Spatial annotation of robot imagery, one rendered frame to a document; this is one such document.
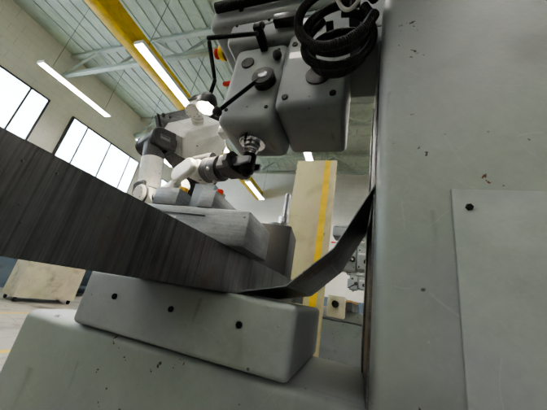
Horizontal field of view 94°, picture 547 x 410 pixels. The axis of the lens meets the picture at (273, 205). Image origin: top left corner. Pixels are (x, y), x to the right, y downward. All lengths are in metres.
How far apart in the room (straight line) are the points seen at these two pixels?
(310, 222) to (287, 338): 2.08
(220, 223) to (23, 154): 0.32
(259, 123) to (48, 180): 0.60
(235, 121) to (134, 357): 0.63
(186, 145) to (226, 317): 0.92
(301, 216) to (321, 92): 1.91
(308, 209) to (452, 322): 2.22
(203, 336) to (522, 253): 0.50
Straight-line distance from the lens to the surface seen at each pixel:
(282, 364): 0.49
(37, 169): 0.26
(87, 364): 0.72
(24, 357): 0.87
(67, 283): 6.94
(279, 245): 0.94
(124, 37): 6.10
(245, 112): 0.80
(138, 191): 1.10
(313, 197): 2.60
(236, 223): 0.48
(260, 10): 1.10
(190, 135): 1.27
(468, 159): 0.50
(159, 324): 0.59
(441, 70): 0.61
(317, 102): 0.73
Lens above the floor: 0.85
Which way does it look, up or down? 20 degrees up
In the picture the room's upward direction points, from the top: 10 degrees clockwise
